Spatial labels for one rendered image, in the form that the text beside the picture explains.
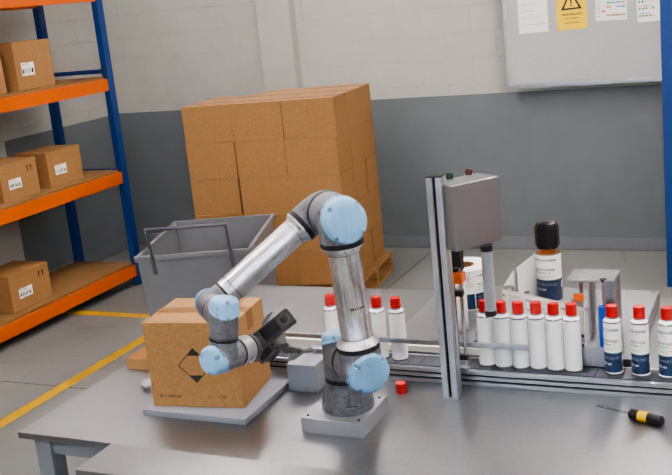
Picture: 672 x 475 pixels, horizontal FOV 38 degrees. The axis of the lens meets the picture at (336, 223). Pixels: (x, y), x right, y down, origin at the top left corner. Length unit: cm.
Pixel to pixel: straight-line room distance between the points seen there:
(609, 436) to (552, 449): 16
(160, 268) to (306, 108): 171
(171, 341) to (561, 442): 117
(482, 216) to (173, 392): 107
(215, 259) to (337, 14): 321
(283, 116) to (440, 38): 164
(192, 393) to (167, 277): 226
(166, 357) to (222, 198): 379
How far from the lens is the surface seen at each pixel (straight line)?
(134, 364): 353
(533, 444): 269
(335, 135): 638
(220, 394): 303
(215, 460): 277
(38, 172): 724
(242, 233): 594
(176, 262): 523
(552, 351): 299
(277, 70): 803
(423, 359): 316
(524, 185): 756
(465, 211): 279
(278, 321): 262
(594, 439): 272
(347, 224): 250
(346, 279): 256
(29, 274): 704
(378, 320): 313
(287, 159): 652
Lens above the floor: 202
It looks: 13 degrees down
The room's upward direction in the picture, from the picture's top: 6 degrees counter-clockwise
